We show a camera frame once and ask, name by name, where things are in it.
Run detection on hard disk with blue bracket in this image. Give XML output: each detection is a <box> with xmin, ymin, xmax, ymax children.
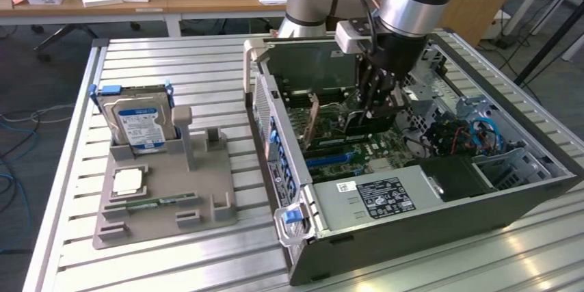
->
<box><xmin>88</xmin><ymin>81</ymin><xmax>177</xmax><ymax>151</ymax></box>

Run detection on perforated metal disk bay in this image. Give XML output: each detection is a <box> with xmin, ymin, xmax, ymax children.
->
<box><xmin>394</xmin><ymin>65</ymin><xmax>461</xmax><ymax>135</ymax></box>

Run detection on blue expansion slot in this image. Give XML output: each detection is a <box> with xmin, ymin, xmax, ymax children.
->
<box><xmin>308</xmin><ymin>154</ymin><xmax>361</xmax><ymax>168</ymax></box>

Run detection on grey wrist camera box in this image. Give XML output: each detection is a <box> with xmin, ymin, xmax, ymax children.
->
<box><xmin>334</xmin><ymin>20</ymin><xmax>382</xmax><ymax>54</ymax></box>

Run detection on green RAM stick bare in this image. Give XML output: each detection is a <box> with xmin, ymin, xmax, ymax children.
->
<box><xmin>110</xmin><ymin>194</ymin><xmax>192</xmax><ymax>211</ymax></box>

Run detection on white pedestal unit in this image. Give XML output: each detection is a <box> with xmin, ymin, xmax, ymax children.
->
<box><xmin>481</xmin><ymin>8</ymin><xmax>513</xmax><ymax>42</ymax></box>

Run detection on black chair base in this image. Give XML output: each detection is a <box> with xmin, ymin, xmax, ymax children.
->
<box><xmin>29</xmin><ymin>23</ymin><xmax>142</xmax><ymax>63</ymax></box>

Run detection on grey parts rack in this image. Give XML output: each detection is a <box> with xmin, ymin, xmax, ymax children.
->
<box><xmin>93</xmin><ymin>105</ymin><xmax>238</xmax><ymax>250</ymax></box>

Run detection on red wire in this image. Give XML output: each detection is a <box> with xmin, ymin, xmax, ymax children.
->
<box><xmin>449</xmin><ymin>124</ymin><xmax>462</xmax><ymax>155</ymax></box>

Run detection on open black PC case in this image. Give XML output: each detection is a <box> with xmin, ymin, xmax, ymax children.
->
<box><xmin>244</xmin><ymin>28</ymin><xmax>584</xmax><ymax>288</ymax></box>

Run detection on green motherboard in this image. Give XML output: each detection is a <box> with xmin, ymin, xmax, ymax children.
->
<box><xmin>276</xmin><ymin>76</ymin><xmax>429</xmax><ymax>183</ymax></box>

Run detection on blue floor cable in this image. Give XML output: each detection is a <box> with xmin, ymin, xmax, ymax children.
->
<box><xmin>0</xmin><ymin>114</ymin><xmax>36</xmax><ymax>254</ymax></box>

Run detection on grey metal disk bay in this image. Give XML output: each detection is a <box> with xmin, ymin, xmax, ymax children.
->
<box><xmin>472</xmin><ymin>147</ymin><xmax>556</xmax><ymax>193</ymax></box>

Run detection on grey floor cable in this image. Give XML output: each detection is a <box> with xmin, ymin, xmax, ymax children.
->
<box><xmin>0</xmin><ymin>104</ymin><xmax>73</xmax><ymax>126</ymax></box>

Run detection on black plastic shroud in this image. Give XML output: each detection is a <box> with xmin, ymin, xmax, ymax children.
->
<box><xmin>418</xmin><ymin>154</ymin><xmax>497</xmax><ymax>202</ymax></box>

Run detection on black RAM slot white latches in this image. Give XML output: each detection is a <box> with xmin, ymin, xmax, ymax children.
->
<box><xmin>281</xmin><ymin>92</ymin><xmax>357</xmax><ymax>104</ymax></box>
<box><xmin>312</xmin><ymin>144</ymin><xmax>368</xmax><ymax>157</ymax></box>
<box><xmin>278</xmin><ymin>83</ymin><xmax>357</xmax><ymax>95</ymax></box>

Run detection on green graphics card black cooler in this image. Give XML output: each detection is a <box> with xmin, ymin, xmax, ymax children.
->
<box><xmin>298</xmin><ymin>92</ymin><xmax>396</xmax><ymax>152</ymax></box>

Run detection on silver chipset heatsink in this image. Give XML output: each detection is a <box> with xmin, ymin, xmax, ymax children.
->
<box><xmin>369</xmin><ymin>159</ymin><xmax>397</xmax><ymax>172</ymax></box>

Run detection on blue wire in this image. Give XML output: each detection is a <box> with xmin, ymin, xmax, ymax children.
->
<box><xmin>469</xmin><ymin>116</ymin><xmax>505</xmax><ymax>156</ymax></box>

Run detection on grey power supply unit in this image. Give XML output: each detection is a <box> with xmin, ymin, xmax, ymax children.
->
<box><xmin>312</xmin><ymin>165</ymin><xmax>444</xmax><ymax>232</ymax></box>

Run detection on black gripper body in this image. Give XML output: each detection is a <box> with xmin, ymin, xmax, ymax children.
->
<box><xmin>362</xmin><ymin>31</ymin><xmax>432</xmax><ymax>78</ymax></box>

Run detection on black tripod leg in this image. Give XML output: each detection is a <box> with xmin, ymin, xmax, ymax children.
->
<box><xmin>513</xmin><ymin>0</ymin><xmax>584</xmax><ymax>86</ymax></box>

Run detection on silver CPU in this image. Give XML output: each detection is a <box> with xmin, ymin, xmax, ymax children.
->
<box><xmin>110</xmin><ymin>168</ymin><xmax>146</xmax><ymax>196</ymax></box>

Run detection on black wire bundle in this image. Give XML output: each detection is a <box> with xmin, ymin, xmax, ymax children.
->
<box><xmin>428</xmin><ymin>119</ymin><xmax>470</xmax><ymax>156</ymax></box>

